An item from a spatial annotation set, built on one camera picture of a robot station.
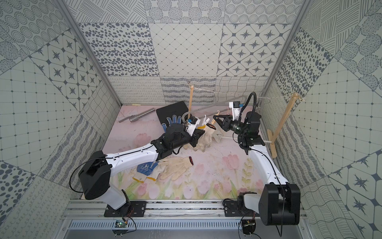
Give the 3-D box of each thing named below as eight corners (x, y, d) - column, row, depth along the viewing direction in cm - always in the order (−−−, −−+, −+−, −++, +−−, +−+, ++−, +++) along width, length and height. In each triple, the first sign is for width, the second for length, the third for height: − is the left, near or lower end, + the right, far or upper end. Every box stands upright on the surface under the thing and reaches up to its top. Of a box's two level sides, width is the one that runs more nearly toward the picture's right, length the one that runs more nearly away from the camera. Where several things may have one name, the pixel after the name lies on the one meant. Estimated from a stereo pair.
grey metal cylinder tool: (121, 126, 110) (119, 123, 107) (120, 123, 112) (118, 120, 109) (156, 112, 119) (155, 110, 116) (154, 110, 121) (153, 107, 118)
